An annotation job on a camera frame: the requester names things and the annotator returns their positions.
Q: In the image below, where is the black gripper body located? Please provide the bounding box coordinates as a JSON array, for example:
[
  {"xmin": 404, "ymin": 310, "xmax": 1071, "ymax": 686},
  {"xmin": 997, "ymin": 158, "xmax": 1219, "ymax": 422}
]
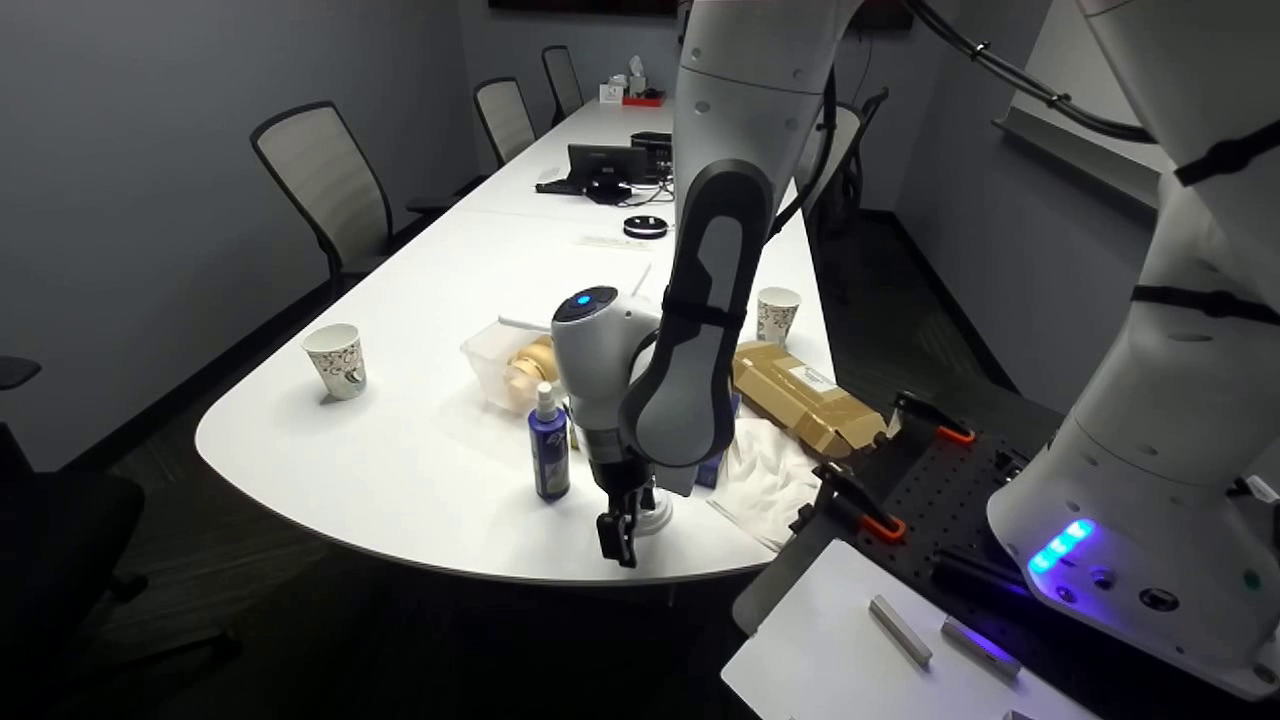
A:
[{"xmin": 582, "ymin": 430, "xmax": 647, "ymax": 516}]

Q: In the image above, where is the white plastic cup lid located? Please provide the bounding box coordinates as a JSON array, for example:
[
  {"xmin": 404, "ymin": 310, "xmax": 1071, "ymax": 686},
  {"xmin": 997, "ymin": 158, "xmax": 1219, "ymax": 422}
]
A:
[{"xmin": 636, "ymin": 487, "xmax": 670, "ymax": 537}]

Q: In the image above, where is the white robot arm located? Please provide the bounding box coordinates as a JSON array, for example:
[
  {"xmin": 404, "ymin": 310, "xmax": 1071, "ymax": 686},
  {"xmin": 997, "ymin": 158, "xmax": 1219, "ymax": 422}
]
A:
[{"xmin": 550, "ymin": 0, "xmax": 1280, "ymax": 701}]

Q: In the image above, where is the blue hardcover book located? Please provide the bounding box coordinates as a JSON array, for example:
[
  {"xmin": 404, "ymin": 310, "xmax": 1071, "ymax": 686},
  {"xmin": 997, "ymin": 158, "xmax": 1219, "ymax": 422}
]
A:
[{"xmin": 695, "ymin": 450, "xmax": 732, "ymax": 487}]

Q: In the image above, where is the blue spray bottle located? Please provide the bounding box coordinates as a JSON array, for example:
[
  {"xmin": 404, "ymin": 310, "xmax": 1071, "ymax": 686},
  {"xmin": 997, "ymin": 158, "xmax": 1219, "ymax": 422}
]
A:
[{"xmin": 528, "ymin": 385, "xmax": 569, "ymax": 505}]

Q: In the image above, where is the white crumpled cloth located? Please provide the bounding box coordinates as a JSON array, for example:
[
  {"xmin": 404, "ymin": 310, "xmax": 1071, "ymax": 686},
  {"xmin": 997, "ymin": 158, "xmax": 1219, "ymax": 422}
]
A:
[{"xmin": 706, "ymin": 417, "xmax": 821, "ymax": 549}]

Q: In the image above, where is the clear plastic food container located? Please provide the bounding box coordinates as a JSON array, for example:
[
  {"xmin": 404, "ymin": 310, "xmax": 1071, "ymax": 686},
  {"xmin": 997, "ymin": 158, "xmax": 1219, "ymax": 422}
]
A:
[{"xmin": 464, "ymin": 321, "xmax": 560, "ymax": 417}]

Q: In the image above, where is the right patterned paper cup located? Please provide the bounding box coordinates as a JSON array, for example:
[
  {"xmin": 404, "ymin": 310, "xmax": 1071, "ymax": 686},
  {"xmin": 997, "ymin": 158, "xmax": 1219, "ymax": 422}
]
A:
[{"xmin": 755, "ymin": 290, "xmax": 801, "ymax": 343}]

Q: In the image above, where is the patterned paper cup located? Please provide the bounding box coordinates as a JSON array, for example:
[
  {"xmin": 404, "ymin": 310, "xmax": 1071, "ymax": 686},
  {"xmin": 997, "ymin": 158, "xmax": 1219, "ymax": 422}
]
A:
[
  {"xmin": 304, "ymin": 323, "xmax": 369, "ymax": 402},
  {"xmin": 755, "ymin": 290, "xmax": 801, "ymax": 343}
]

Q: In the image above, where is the black round puck device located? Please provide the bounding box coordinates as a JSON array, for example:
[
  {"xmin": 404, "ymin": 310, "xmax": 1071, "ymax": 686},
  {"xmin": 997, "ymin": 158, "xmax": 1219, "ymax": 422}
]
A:
[{"xmin": 625, "ymin": 216, "xmax": 667, "ymax": 242}]

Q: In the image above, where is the grey metal bar left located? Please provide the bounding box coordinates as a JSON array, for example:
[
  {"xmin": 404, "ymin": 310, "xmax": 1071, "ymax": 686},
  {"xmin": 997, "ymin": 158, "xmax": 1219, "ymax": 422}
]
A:
[{"xmin": 867, "ymin": 596, "xmax": 931, "ymax": 672}]

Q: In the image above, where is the grey metal bar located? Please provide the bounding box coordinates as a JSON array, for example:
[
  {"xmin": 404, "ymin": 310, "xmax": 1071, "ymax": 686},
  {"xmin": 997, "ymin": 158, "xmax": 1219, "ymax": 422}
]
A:
[
  {"xmin": 867, "ymin": 596, "xmax": 931, "ymax": 672},
  {"xmin": 938, "ymin": 619, "xmax": 1021, "ymax": 686}
]

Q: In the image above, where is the black conference phone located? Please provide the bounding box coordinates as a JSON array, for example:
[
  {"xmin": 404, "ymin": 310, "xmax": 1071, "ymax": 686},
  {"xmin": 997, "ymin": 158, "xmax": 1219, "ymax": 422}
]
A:
[{"xmin": 544, "ymin": 144, "xmax": 667, "ymax": 203}]

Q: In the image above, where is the left patterned paper cup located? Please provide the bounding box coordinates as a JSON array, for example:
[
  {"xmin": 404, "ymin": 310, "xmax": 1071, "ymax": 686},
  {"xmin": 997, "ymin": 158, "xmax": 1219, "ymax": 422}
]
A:
[{"xmin": 304, "ymin": 323, "xmax": 369, "ymax": 402}]

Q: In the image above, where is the red item far table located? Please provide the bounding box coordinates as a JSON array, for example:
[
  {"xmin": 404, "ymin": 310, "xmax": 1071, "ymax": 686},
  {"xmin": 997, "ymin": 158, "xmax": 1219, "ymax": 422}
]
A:
[{"xmin": 625, "ymin": 88, "xmax": 662, "ymax": 108}]

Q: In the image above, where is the grey metal bar right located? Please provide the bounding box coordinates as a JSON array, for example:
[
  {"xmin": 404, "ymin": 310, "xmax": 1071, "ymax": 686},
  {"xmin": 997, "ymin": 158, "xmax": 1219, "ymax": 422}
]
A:
[{"xmin": 938, "ymin": 619, "xmax": 1021, "ymax": 686}]

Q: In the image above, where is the far mesh office chair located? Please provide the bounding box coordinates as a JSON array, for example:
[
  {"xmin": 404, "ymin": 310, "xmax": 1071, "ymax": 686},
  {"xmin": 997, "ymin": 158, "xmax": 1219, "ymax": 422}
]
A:
[{"xmin": 538, "ymin": 46, "xmax": 582, "ymax": 118}]

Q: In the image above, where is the mesh office chair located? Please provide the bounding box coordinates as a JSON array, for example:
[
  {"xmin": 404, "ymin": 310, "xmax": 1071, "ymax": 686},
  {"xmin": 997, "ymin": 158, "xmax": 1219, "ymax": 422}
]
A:
[
  {"xmin": 538, "ymin": 46, "xmax": 582, "ymax": 118},
  {"xmin": 471, "ymin": 78, "xmax": 534, "ymax": 166},
  {"xmin": 251, "ymin": 102, "xmax": 390, "ymax": 276}
]

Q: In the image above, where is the middle mesh office chair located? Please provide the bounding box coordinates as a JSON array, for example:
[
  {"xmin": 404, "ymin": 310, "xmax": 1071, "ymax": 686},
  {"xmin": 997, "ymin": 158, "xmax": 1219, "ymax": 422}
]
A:
[{"xmin": 471, "ymin": 78, "xmax": 534, "ymax": 166}]

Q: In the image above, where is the near mesh office chair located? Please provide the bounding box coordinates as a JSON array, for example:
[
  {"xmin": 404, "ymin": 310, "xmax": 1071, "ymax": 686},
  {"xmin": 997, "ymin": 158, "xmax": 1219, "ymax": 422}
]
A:
[{"xmin": 251, "ymin": 102, "xmax": 390, "ymax": 276}]

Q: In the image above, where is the black chair at left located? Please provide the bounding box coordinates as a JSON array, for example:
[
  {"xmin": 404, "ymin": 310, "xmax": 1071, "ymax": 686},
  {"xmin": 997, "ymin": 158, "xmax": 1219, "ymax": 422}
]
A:
[{"xmin": 0, "ymin": 422, "xmax": 143, "ymax": 720}]

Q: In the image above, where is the orange handled clamp front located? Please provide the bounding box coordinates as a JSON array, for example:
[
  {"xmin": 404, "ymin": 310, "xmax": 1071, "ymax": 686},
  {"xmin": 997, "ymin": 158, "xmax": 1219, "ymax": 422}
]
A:
[{"xmin": 815, "ymin": 463, "xmax": 906, "ymax": 549}]

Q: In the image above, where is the orange handled clamp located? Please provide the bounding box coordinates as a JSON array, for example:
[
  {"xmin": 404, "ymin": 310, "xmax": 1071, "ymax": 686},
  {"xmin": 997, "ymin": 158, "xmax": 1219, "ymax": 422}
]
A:
[
  {"xmin": 892, "ymin": 391, "xmax": 976, "ymax": 450},
  {"xmin": 815, "ymin": 463, "xmax": 906, "ymax": 549}
]

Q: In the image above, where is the orange handled clamp rear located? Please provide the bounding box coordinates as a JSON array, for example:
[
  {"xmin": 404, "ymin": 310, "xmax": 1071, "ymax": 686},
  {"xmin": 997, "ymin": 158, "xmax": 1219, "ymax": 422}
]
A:
[{"xmin": 892, "ymin": 391, "xmax": 976, "ymax": 450}]

